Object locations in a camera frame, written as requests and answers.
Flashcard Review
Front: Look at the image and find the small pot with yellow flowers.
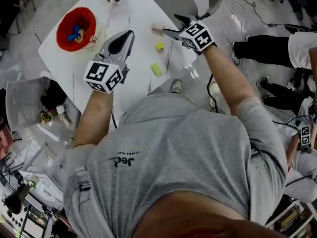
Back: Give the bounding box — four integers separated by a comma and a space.
39, 109, 53, 124

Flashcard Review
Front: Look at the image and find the white bottle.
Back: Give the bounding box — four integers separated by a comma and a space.
59, 113, 73, 127

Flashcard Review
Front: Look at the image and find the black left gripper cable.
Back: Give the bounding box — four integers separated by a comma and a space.
111, 105, 118, 129

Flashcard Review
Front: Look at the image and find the person's left shoe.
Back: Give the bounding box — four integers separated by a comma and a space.
170, 78, 184, 95

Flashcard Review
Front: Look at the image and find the person's right shoe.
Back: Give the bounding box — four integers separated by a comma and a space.
209, 81, 222, 108

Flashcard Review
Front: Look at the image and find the small green plant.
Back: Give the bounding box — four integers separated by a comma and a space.
25, 176, 41, 191

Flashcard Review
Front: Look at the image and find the white floor cable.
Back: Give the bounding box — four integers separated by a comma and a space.
221, 0, 249, 48

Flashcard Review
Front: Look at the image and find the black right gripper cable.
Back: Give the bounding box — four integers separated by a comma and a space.
207, 73, 220, 114

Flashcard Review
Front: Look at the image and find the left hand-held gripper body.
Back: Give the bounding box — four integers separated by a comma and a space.
82, 53, 131, 95

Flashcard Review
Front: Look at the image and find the grey shoulder strap with buckle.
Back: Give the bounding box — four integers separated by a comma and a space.
74, 165, 92, 193

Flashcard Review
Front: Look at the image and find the person's right forearm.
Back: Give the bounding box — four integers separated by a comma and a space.
201, 44, 261, 117

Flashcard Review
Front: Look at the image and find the light grey armchair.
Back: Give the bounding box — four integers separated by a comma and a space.
5, 76, 83, 136

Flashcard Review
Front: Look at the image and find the black bag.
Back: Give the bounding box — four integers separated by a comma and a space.
40, 79, 68, 112

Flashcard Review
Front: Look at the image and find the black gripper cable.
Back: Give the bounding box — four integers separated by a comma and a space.
111, 105, 118, 129
207, 73, 220, 114

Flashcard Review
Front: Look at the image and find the green block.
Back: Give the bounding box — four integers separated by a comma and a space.
150, 63, 163, 77

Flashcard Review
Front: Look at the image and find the person's left forearm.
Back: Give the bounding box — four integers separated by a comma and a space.
72, 89, 115, 149

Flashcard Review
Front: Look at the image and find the white desk with line drawing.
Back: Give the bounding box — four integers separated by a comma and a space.
18, 170, 64, 203

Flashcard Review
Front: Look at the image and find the person's shoe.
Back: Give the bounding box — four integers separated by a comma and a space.
170, 78, 184, 95
209, 81, 222, 108

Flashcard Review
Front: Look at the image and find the blue plastic toy piece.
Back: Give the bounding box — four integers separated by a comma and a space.
67, 24, 82, 43

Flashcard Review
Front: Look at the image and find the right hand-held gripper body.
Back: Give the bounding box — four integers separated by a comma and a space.
178, 20, 217, 56

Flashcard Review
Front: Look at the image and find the red-rimmed clear storage bucket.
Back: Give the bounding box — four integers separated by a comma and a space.
56, 6, 98, 53

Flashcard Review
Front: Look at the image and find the person's torso in grey shirt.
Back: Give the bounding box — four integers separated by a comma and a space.
63, 93, 288, 238

